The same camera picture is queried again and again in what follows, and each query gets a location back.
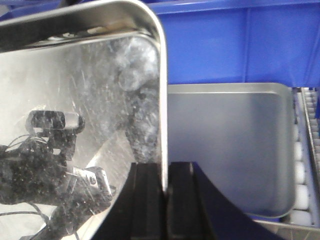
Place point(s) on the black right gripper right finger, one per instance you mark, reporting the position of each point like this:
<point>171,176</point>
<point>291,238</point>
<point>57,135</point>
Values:
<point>197,210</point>

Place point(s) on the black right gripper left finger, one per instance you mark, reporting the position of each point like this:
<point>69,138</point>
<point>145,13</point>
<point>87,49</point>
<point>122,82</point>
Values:
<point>138,212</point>

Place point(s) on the silver metal tray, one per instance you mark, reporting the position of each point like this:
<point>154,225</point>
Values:
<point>65,155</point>
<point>242,136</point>

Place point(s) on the white roller track centre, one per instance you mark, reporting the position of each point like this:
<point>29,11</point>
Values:
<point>306,128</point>

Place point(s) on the large blue bin centre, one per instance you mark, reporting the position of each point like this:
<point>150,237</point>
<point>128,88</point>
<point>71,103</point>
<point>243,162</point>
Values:
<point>129,45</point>

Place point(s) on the steel front rail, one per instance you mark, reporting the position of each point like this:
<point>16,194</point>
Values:
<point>291,231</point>

